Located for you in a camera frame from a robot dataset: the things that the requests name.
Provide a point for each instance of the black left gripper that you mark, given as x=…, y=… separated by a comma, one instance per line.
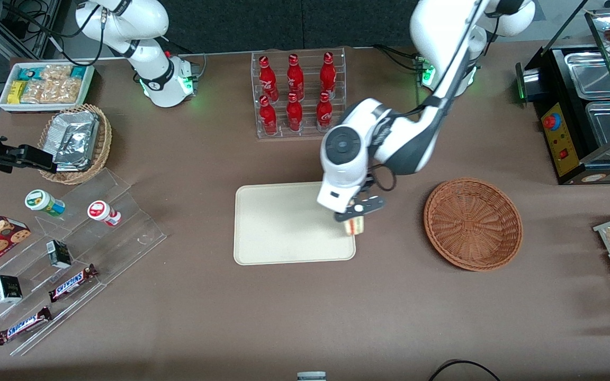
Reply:
x=367, y=185

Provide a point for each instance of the triangular sandwich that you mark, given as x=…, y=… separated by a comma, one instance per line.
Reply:
x=354, y=226

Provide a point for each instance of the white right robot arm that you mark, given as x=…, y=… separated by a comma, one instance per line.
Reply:
x=151, y=69

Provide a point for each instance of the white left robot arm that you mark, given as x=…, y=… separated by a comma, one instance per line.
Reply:
x=405, y=143

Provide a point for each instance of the cream plastic serving tray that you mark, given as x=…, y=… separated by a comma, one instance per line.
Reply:
x=284, y=222

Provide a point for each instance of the oval light wicker basket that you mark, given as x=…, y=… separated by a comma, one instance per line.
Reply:
x=105, y=144

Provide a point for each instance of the round brown wicker basket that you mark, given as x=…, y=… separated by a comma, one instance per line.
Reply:
x=473, y=225

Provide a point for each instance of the green lid snack cup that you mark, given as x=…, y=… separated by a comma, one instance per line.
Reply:
x=40, y=201

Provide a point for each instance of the silver foil pack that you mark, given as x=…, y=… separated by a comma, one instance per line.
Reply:
x=74, y=124
x=74, y=159

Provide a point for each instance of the white rectangular snack bin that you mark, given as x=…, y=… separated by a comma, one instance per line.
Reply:
x=51, y=107

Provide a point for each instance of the clear cracker bag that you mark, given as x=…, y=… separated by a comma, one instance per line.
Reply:
x=35, y=92
x=57, y=71
x=65, y=90

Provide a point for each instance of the yellow snack pack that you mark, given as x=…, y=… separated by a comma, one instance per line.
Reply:
x=16, y=91

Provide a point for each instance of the clear acrylic bottle rack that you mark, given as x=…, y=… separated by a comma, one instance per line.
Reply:
x=310, y=134

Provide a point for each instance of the red lid snack cup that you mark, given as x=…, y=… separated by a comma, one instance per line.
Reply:
x=98, y=210

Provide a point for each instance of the small teal snack pack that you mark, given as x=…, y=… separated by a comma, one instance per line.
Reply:
x=78, y=71

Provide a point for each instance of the small black carton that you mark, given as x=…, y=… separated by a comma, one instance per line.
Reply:
x=59, y=254
x=7, y=288

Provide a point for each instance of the red cola bottle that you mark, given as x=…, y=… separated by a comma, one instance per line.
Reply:
x=324, y=111
x=268, y=76
x=268, y=116
x=294, y=114
x=295, y=74
x=328, y=74

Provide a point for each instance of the brown Snickers bar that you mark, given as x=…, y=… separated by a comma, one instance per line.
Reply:
x=72, y=283
x=23, y=325

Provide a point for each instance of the clear acrylic stepped stand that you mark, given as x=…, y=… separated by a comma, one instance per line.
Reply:
x=141, y=238

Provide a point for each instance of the grey white device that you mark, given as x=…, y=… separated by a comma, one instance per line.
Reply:
x=311, y=377

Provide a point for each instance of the black glass food warmer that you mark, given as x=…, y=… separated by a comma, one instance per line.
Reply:
x=562, y=153

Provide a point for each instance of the dark metal frame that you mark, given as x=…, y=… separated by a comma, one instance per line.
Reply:
x=35, y=32

